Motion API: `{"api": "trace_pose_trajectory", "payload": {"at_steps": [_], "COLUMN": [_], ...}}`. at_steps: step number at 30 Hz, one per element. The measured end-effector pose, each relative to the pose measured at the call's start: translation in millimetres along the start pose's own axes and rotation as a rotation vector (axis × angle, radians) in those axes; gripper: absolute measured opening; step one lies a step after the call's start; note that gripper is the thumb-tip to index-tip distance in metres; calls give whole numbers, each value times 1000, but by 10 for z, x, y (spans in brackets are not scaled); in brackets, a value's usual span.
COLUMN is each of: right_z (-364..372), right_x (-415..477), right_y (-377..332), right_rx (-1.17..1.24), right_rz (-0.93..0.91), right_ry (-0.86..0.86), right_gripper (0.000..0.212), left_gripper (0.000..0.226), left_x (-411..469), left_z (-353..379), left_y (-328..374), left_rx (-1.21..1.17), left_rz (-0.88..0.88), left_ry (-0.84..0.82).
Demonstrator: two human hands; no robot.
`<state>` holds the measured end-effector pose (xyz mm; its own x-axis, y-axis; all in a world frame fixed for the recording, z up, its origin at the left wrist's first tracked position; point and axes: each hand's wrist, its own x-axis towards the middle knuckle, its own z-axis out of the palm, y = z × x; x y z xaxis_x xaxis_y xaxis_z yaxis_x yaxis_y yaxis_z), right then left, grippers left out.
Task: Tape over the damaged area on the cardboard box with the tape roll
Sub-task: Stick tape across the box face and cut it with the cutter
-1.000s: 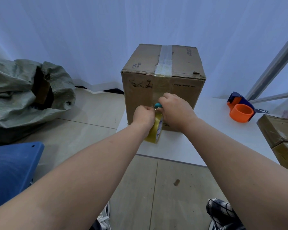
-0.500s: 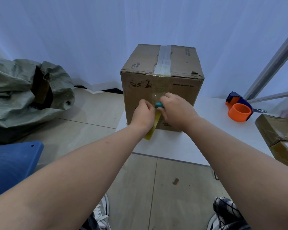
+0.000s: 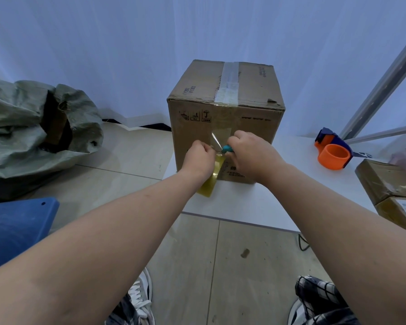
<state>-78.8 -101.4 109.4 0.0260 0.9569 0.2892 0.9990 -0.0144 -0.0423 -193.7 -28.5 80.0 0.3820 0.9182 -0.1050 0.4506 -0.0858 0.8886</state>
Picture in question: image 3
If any person's left hand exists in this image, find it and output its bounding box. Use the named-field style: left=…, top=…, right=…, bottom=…
left=179, top=140, right=217, bottom=182

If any person's right hand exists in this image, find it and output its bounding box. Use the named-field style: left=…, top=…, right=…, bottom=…
left=225, top=130, right=287, bottom=185

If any yellowish clear tape strip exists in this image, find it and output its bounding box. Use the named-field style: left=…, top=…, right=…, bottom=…
left=197, top=132, right=228, bottom=198

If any person's right forearm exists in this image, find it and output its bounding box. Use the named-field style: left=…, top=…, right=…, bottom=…
left=257, top=163, right=406, bottom=325

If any person's left forearm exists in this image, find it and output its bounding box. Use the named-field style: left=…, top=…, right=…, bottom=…
left=0, top=171, right=208, bottom=325

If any brown cardboard box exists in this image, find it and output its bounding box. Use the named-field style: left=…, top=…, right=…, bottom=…
left=167, top=60, right=286, bottom=185

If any blue orange tape dispenser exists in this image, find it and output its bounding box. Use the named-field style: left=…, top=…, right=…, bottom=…
left=314, top=127, right=373, bottom=171

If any brown taped parcel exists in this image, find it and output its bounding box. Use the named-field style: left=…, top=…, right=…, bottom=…
left=355, top=158, right=406, bottom=206

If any brown cardboard piece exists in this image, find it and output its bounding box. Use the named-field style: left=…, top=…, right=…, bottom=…
left=40, top=91, right=74, bottom=153

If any person's white left shoe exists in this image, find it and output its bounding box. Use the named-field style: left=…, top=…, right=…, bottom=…
left=127, top=267, right=156, bottom=325

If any person's white shoe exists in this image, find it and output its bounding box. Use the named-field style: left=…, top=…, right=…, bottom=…
left=127, top=267, right=156, bottom=325
left=287, top=298, right=307, bottom=325

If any brown parcel with white label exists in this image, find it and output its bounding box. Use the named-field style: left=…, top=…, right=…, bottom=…
left=374, top=196, right=406, bottom=238

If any person's plaid right trouser leg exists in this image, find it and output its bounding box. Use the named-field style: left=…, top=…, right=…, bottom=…
left=295, top=275, right=361, bottom=325

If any person's plaid trouser leg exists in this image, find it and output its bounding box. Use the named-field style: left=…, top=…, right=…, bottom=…
left=105, top=294, right=143, bottom=325
left=295, top=275, right=361, bottom=325

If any person's white right shoe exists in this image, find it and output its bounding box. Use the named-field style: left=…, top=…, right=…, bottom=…
left=287, top=298, right=307, bottom=325

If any person's plaid left trouser leg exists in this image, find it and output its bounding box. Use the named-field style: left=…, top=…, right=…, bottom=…
left=105, top=294, right=143, bottom=325

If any green woven sack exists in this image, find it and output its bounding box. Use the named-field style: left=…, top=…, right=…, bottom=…
left=0, top=79, right=105, bottom=201

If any blue plastic chair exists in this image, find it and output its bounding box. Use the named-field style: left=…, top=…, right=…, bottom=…
left=0, top=197, right=60, bottom=274

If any black cable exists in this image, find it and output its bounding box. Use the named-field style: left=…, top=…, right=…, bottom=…
left=297, top=233, right=311, bottom=252

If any grey metal frame rail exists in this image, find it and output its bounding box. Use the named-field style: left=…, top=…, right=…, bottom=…
left=344, top=123, right=406, bottom=145

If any grey metal frame post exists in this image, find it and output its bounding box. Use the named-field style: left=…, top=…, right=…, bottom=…
left=339, top=28, right=406, bottom=141

